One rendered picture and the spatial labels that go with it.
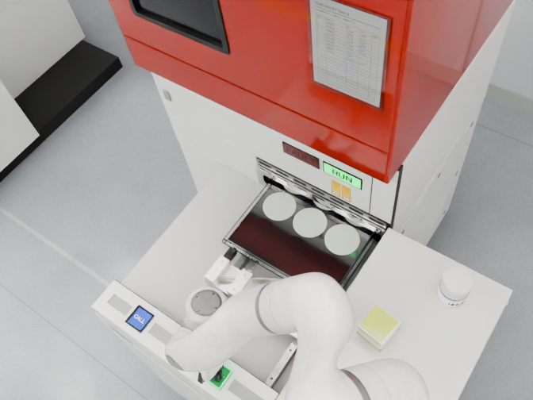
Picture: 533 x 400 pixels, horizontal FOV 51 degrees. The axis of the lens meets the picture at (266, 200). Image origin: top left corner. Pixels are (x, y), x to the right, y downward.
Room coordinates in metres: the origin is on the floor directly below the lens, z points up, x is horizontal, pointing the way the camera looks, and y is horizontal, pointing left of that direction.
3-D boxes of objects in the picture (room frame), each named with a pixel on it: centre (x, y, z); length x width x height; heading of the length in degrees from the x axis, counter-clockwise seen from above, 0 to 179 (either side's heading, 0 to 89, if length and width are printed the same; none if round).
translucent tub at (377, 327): (0.43, -0.20, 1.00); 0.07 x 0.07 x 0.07; 37
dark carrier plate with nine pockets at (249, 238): (0.81, -0.11, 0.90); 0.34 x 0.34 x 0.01; 46
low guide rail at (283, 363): (0.56, -0.08, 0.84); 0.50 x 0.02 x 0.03; 135
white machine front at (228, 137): (1.00, -0.03, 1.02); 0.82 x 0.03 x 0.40; 45
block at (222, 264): (0.72, 0.18, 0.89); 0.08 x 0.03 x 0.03; 135
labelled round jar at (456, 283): (0.48, -0.41, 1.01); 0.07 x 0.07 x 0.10
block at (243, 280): (0.66, 0.12, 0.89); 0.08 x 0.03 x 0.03; 135
